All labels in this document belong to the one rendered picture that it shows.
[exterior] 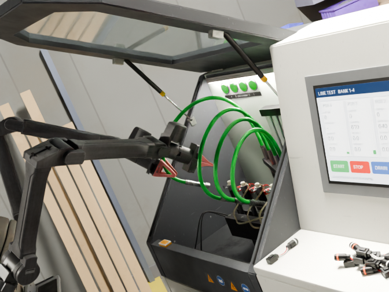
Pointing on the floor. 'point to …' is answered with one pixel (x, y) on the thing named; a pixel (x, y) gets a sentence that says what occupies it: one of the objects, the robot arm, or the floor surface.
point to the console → (304, 199)
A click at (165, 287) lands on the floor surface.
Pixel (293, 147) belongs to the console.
